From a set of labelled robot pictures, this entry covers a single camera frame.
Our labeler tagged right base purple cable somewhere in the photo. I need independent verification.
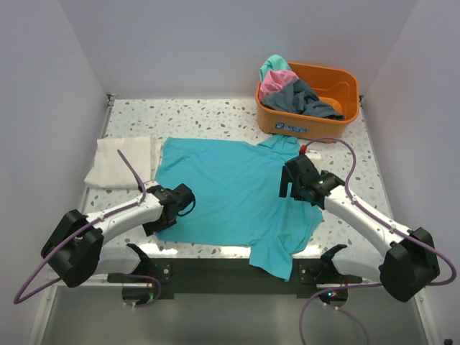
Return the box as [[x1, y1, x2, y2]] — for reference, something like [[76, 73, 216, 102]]
[[300, 283, 382, 345]]

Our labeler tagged pink t shirt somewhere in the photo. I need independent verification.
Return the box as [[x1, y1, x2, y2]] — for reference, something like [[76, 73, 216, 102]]
[[258, 70, 298, 101]]

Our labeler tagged orange plastic basket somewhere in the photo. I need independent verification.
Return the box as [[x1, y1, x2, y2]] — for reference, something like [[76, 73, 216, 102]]
[[255, 61, 359, 142]]

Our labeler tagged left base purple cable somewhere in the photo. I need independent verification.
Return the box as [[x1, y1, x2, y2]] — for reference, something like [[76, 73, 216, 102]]
[[124, 275, 162, 309]]

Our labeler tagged turquoise blue t shirt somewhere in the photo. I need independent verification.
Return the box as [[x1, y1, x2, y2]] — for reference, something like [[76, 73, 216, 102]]
[[155, 135, 323, 281]]

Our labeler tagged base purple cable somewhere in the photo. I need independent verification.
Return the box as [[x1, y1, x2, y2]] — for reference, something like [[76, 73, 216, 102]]
[[300, 283, 382, 345], [124, 275, 162, 309]]

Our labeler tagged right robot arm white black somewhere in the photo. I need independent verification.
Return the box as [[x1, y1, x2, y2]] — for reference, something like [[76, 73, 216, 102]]
[[279, 155, 440, 302]]

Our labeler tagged dark grey t shirt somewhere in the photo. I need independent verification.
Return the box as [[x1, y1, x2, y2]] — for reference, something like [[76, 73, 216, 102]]
[[261, 79, 345, 121]]

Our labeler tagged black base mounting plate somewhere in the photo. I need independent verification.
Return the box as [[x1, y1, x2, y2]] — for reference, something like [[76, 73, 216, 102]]
[[107, 258, 362, 303]]

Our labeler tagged folded cream t shirt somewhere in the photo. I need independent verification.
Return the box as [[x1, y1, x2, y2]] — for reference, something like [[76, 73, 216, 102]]
[[85, 136, 162, 189]]

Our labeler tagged teal green t shirt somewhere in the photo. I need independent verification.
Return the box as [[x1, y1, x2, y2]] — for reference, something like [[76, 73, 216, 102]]
[[259, 55, 291, 82]]

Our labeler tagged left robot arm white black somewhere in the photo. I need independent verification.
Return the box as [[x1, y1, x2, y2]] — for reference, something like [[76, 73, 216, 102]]
[[41, 184, 196, 288]]

